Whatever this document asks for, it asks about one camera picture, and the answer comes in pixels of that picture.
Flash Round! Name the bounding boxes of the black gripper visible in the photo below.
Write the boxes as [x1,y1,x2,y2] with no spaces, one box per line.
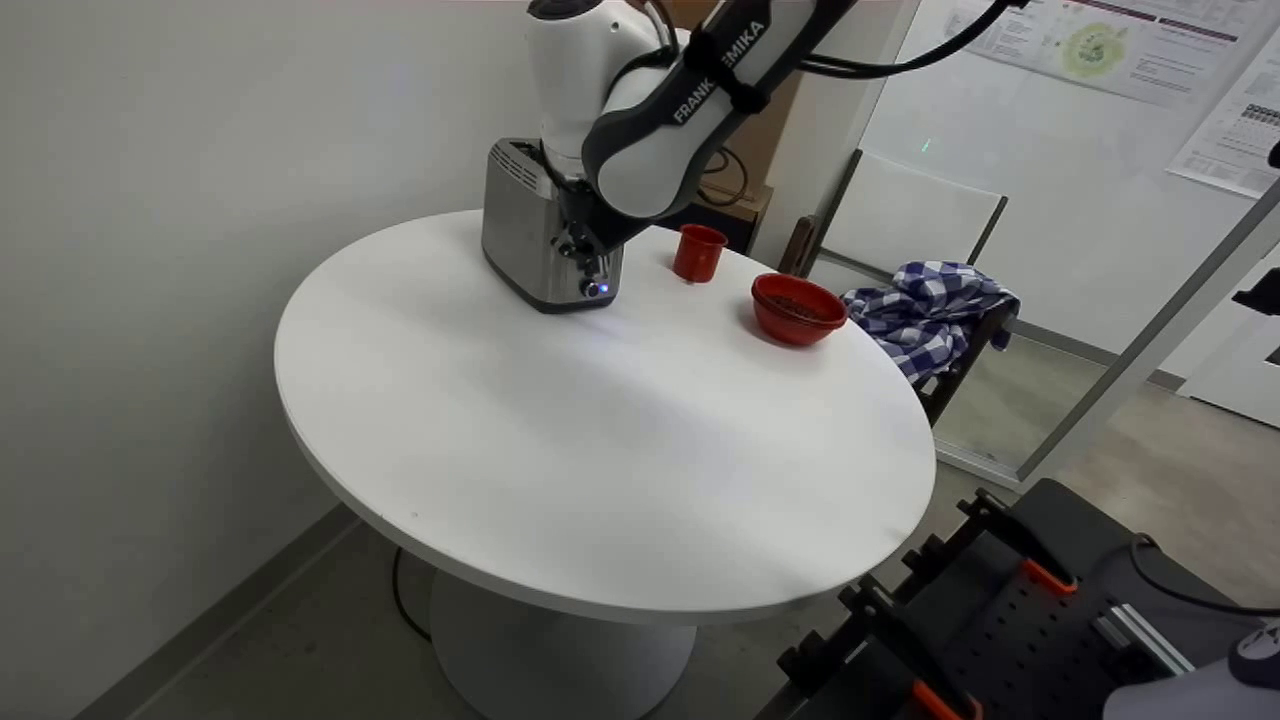
[548,178,652,303]

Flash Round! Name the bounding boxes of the silver two-slot toaster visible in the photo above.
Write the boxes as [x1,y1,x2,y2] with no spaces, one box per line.
[475,134,624,316]

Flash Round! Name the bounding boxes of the red plastic cup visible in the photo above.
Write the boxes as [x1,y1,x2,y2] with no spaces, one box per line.
[671,220,732,289]

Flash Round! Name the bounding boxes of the brown cardboard panel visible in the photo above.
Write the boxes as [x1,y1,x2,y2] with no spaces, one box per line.
[665,0,838,223]

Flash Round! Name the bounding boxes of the red plastic bowl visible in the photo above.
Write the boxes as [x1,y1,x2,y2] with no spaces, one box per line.
[747,271,851,352]

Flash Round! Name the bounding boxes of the dark leaning stick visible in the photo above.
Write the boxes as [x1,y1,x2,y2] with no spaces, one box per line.
[777,147,867,279]

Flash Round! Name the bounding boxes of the blue white checkered cloth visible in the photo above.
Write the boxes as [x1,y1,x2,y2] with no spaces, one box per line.
[845,256,1019,396]

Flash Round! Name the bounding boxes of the black chair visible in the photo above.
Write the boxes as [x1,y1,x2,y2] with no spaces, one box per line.
[915,293,1025,428]

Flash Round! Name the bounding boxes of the orange black clamp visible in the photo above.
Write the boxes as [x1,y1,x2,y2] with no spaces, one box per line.
[957,489,1085,605]
[838,579,986,720]

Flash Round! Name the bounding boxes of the grey metal diagonal pole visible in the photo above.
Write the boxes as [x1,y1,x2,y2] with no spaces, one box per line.
[1013,178,1280,485]

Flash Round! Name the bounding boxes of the black robot cart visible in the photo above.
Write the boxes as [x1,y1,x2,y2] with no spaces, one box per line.
[757,475,1280,720]

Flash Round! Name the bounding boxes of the white printed paper sheet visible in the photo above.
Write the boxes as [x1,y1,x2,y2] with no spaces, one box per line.
[1169,59,1280,201]

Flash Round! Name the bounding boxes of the grey rounded device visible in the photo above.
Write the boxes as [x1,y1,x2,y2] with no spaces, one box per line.
[1225,616,1280,692]

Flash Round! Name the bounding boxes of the black floor cable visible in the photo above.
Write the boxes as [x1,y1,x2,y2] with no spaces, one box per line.
[383,544,440,646]

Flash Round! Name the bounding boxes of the white table pedestal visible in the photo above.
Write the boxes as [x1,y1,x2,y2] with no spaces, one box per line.
[425,563,699,720]

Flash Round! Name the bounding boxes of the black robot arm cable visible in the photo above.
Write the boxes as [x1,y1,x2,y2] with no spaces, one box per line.
[795,0,1033,83]

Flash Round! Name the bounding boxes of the wall poster with green circle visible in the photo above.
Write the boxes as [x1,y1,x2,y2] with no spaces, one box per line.
[957,0,1280,112]

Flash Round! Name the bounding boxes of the black cable on cart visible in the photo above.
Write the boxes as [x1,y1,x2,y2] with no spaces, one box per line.
[1131,532,1280,622]

